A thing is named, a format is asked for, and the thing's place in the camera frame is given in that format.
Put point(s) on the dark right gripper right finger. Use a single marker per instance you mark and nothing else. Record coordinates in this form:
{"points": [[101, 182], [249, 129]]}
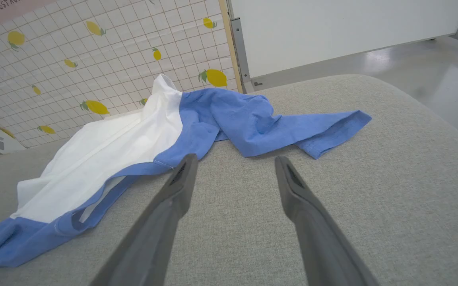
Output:
{"points": [[316, 238]]}

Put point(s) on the white board with metal frame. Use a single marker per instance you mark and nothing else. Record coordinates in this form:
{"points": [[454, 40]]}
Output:
{"points": [[332, 31]]}

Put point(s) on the blue and white shirt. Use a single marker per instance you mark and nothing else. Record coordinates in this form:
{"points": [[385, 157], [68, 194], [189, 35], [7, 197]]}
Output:
{"points": [[229, 119]]}

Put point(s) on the lemon print tiled panel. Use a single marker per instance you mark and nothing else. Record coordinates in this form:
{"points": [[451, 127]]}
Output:
{"points": [[113, 59]]}

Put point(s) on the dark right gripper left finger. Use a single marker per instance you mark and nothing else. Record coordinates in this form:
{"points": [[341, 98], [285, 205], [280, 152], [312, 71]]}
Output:
{"points": [[161, 230]]}

